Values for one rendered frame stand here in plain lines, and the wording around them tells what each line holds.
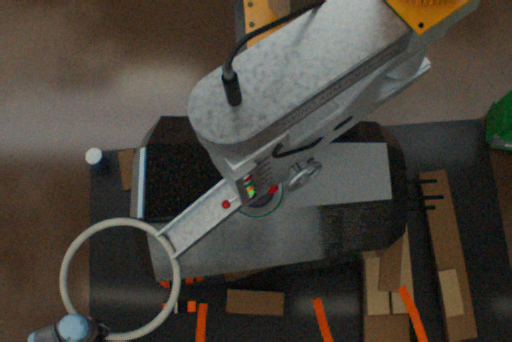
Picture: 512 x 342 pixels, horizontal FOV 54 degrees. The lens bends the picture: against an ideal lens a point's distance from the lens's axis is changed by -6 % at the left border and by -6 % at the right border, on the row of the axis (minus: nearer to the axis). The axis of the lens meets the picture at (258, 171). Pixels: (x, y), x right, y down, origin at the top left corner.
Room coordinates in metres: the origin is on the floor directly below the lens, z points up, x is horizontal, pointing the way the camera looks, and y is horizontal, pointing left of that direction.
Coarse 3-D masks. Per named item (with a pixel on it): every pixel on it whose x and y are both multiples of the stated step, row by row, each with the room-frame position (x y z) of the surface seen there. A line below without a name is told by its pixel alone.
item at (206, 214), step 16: (208, 192) 0.61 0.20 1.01; (224, 192) 0.61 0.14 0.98; (192, 208) 0.57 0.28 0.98; (208, 208) 0.56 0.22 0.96; (240, 208) 0.53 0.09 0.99; (176, 224) 0.53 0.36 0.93; (192, 224) 0.52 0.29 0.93; (208, 224) 0.50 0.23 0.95; (176, 240) 0.47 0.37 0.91; (192, 240) 0.45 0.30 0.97; (176, 256) 0.41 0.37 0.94
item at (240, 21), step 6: (234, 0) 1.66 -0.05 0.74; (240, 0) 1.65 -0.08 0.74; (234, 6) 1.63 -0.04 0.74; (240, 6) 1.62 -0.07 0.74; (234, 12) 1.59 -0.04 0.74; (240, 12) 1.58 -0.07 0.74; (234, 18) 1.55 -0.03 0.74; (240, 18) 1.54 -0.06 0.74; (240, 24) 1.51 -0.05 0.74; (240, 30) 1.47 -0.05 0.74; (240, 36) 1.44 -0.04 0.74; (240, 48) 1.37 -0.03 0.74; (246, 48) 1.37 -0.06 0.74
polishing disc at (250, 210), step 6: (276, 192) 0.60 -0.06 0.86; (264, 198) 0.59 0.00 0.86; (270, 198) 0.58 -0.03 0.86; (276, 198) 0.58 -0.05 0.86; (252, 204) 0.57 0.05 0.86; (258, 204) 0.57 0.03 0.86; (264, 204) 0.56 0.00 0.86; (270, 204) 0.56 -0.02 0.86; (276, 204) 0.55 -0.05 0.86; (240, 210) 0.56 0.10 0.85; (246, 210) 0.55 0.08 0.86; (252, 210) 0.55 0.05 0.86; (258, 210) 0.54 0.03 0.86; (264, 210) 0.54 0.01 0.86; (270, 210) 0.53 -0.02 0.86
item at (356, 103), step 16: (384, 64) 0.74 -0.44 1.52; (400, 64) 0.76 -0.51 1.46; (368, 80) 0.72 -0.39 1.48; (384, 80) 0.82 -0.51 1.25; (400, 80) 0.81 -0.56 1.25; (416, 80) 0.82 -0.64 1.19; (352, 96) 0.70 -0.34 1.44; (368, 96) 0.71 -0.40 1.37; (384, 96) 0.76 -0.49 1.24; (320, 112) 0.68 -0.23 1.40; (336, 112) 0.67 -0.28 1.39; (352, 112) 0.69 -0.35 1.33; (368, 112) 0.72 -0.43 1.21; (304, 128) 0.64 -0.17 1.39; (320, 128) 0.63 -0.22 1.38; (336, 128) 0.66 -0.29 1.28; (304, 144) 0.60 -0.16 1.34; (320, 144) 0.63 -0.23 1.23; (304, 160) 0.63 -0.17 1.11
